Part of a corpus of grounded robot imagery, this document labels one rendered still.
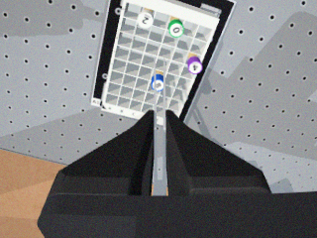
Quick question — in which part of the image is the white vial cap numbered 2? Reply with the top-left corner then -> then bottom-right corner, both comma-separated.
138,8 -> 155,28

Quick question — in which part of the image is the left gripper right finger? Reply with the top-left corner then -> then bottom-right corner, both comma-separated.
165,110 -> 271,195

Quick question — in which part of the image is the green-capped vial with number 0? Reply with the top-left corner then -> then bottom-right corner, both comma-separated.
168,16 -> 184,38

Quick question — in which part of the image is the blue vial with number 8 cap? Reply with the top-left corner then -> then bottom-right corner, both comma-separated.
152,70 -> 163,91

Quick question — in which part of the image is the white grid rack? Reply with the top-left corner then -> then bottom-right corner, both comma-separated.
101,0 -> 220,119

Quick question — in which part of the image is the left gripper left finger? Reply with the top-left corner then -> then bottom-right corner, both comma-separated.
48,110 -> 155,196

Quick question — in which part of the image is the grey flat base plate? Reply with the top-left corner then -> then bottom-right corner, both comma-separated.
0,0 -> 317,193

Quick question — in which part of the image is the violet vial numbered 4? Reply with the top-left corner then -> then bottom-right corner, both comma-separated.
187,53 -> 202,74

